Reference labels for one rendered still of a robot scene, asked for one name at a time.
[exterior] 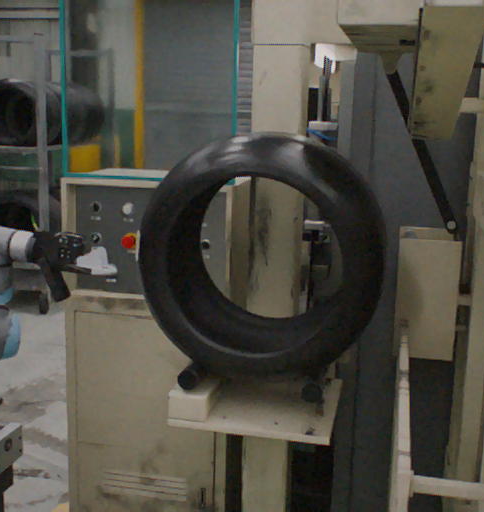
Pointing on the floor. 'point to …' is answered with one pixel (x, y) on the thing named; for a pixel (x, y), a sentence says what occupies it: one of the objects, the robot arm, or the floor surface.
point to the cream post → (275, 219)
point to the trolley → (17, 114)
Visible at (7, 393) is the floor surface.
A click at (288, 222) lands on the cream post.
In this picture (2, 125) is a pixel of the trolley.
